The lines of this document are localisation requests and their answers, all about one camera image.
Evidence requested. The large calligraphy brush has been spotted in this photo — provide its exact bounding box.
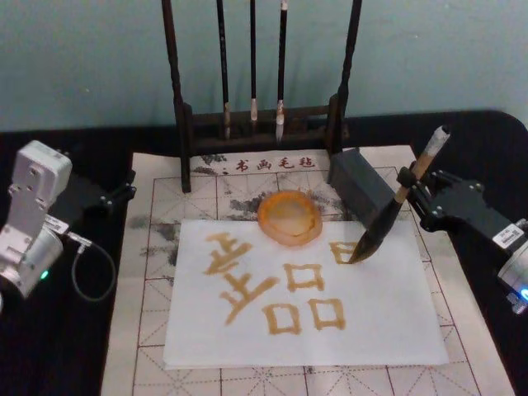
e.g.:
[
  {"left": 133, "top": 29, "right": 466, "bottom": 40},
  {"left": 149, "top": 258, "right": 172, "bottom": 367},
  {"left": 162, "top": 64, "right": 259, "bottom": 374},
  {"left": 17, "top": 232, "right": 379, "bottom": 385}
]
[{"left": 348, "top": 125, "right": 452, "bottom": 266}]

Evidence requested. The dark grey rectangular block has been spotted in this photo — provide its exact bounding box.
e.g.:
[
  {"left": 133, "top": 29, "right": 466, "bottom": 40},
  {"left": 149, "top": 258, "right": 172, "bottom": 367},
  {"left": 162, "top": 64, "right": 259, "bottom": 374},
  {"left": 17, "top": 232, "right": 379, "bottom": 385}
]
[{"left": 327, "top": 147, "right": 400, "bottom": 227}]

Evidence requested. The hanging brush, short white tip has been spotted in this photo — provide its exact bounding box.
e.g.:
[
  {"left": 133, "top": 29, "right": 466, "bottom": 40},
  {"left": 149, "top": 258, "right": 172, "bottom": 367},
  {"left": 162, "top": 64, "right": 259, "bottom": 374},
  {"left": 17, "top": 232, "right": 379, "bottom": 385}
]
[{"left": 247, "top": 0, "right": 261, "bottom": 134}]

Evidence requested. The dark wooden brush rack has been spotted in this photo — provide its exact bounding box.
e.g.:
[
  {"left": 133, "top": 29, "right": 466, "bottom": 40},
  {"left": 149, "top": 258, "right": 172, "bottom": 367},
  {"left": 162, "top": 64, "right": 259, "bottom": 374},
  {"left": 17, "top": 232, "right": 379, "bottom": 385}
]
[{"left": 160, "top": 0, "right": 364, "bottom": 194}]

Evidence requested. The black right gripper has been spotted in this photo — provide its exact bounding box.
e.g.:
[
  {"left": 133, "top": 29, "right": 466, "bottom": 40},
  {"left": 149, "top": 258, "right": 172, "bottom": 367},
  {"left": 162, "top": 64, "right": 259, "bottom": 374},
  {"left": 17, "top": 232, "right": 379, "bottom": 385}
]
[{"left": 394, "top": 165, "right": 517, "bottom": 251}]

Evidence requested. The grid-printed felt calligraphy mat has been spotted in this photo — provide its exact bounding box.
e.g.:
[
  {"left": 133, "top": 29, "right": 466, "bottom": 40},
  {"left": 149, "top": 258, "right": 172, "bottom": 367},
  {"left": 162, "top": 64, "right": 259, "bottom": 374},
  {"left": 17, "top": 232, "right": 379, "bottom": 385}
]
[{"left": 100, "top": 144, "right": 517, "bottom": 396}]

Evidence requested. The black table cloth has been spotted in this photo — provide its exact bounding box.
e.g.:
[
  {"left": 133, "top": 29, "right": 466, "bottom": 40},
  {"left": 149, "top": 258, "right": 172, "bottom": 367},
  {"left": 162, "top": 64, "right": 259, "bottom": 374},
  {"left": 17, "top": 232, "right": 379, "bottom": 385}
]
[{"left": 0, "top": 108, "right": 528, "bottom": 396}]

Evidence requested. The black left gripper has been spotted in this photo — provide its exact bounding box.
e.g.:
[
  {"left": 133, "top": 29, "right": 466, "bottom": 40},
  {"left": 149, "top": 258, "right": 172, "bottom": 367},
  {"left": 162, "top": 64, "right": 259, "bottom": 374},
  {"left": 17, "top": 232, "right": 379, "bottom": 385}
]
[{"left": 43, "top": 167, "right": 138, "bottom": 234}]

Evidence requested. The orange translucent round dish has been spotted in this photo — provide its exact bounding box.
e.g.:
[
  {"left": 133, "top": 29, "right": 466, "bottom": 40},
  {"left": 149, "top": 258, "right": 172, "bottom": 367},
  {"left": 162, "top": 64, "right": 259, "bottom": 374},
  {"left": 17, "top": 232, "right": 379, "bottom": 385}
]
[{"left": 257, "top": 188, "right": 326, "bottom": 249}]

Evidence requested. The thin dark gripper cable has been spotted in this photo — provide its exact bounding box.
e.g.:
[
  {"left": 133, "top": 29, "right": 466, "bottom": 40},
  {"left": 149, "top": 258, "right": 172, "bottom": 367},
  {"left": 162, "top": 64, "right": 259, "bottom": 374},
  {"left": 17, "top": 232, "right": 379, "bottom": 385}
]
[{"left": 65, "top": 230, "right": 118, "bottom": 303}]

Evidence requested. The hanging brush, brown tip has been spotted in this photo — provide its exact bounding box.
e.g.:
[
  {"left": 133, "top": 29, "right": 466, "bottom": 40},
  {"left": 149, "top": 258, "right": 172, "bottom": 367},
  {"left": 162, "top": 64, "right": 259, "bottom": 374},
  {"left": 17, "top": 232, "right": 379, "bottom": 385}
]
[{"left": 215, "top": 0, "right": 233, "bottom": 142}]

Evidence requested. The hanging brush, long white tip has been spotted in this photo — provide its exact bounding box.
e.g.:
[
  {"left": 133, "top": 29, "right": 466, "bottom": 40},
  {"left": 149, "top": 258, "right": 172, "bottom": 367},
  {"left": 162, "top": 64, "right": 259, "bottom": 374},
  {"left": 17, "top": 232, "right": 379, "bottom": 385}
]
[{"left": 275, "top": 0, "right": 289, "bottom": 144}]

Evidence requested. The white paper with brown characters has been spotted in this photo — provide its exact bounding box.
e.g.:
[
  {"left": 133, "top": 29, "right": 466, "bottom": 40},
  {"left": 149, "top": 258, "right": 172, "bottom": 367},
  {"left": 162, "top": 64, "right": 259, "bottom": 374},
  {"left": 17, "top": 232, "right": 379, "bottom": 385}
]
[{"left": 162, "top": 217, "right": 451, "bottom": 371}]

